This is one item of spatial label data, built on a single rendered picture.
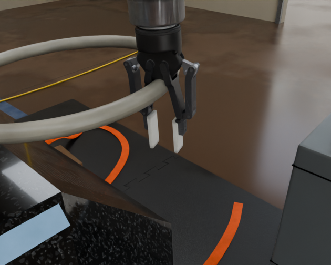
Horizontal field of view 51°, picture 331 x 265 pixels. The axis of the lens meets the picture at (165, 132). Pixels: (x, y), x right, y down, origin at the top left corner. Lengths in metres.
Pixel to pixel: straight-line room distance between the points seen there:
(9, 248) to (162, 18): 0.39
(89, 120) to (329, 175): 0.56
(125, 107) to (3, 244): 0.26
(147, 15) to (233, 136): 1.89
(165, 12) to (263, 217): 1.39
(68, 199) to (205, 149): 1.70
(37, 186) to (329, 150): 0.61
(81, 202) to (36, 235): 0.09
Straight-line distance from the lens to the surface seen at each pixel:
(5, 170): 0.66
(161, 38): 0.56
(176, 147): 0.66
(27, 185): 0.61
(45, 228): 0.57
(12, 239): 0.56
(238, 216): 1.76
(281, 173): 2.12
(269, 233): 1.73
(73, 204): 0.60
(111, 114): 0.53
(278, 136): 2.45
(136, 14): 0.56
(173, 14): 0.55
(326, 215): 0.93
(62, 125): 0.52
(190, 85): 0.59
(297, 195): 0.93
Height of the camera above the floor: 1.24
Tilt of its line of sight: 31 degrees down
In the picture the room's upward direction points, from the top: straight up
